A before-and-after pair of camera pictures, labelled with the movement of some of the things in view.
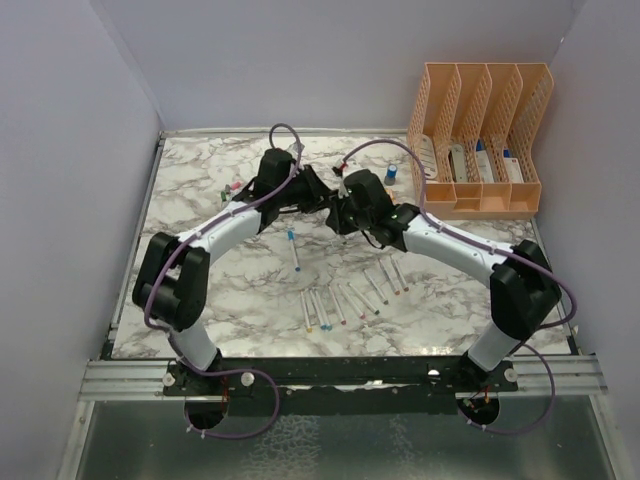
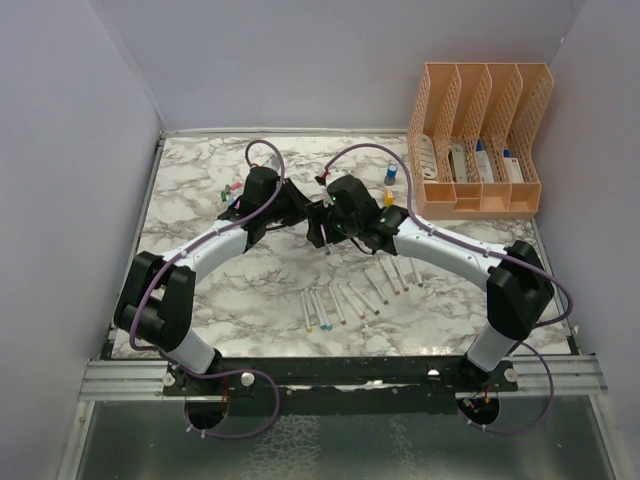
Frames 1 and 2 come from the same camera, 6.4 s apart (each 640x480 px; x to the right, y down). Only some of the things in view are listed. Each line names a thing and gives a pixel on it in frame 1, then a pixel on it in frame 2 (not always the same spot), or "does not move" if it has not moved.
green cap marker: [307, 322] does not move
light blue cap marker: [320, 303] does not move
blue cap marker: [291, 237] -> [325, 237]
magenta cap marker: [342, 319] does not move
